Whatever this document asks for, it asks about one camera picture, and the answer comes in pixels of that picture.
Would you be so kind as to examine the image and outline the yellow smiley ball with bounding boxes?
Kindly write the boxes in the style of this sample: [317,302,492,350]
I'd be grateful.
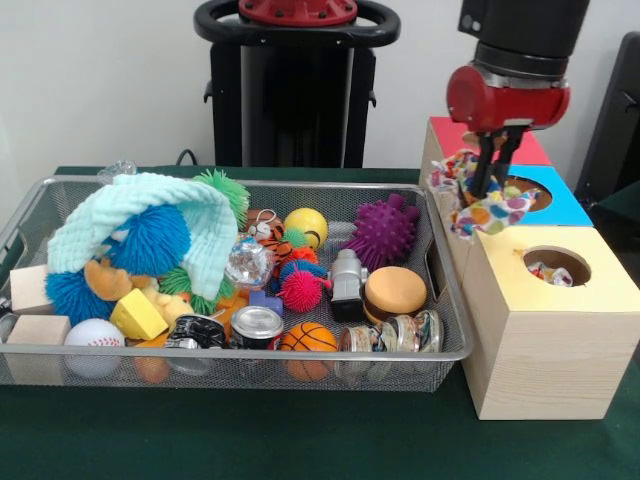
[283,207,330,250]

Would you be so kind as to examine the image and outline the purple spiky ball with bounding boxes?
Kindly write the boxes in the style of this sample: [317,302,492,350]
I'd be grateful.
[343,193,421,272]

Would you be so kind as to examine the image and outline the pink spiky rubber ball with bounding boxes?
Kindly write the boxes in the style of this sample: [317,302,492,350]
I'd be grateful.
[277,269,334,314]

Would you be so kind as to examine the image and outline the dark green table cloth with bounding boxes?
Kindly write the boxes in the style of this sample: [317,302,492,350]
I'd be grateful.
[0,164,640,480]
[594,192,640,241]

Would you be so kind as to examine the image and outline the black upright panel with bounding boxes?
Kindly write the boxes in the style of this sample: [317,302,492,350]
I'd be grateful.
[573,32,640,211]

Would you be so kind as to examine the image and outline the colourful polka-dot cloth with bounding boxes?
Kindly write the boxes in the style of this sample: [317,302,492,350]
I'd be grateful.
[429,148,544,242]

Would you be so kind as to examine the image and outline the toy hamburger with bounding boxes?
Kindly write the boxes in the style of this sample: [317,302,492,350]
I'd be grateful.
[363,266,429,325]

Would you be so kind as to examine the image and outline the shallow silver mesh bin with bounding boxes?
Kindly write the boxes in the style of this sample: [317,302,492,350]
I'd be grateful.
[0,174,474,394]

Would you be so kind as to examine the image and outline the small colourful patterned cloth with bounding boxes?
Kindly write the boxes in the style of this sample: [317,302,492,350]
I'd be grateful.
[527,259,575,288]

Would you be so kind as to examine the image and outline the mint green waffle cloth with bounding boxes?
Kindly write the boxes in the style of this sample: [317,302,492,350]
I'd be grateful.
[47,172,240,299]

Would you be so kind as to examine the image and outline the wooden box three holes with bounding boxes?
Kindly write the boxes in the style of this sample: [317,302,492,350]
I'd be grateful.
[418,116,640,421]

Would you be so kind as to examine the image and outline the small orange basketball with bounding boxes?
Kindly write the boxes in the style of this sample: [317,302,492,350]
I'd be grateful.
[279,322,340,384]

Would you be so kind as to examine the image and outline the blue koosh ball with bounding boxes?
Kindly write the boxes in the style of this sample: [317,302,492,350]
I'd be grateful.
[102,202,194,279]

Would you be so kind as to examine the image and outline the silver drink can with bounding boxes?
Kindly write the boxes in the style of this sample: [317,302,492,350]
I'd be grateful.
[229,304,285,351]

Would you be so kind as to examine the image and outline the white baseball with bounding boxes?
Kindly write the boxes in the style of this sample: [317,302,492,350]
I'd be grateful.
[63,318,126,379]

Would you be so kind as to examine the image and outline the grey toy robot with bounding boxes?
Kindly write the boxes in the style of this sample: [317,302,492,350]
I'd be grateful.
[328,248,370,323]

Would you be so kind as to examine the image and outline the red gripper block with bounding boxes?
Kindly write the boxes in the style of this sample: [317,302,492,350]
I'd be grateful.
[446,64,572,199]

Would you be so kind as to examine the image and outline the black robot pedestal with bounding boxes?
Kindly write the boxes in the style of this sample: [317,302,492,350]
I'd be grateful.
[193,0,402,169]

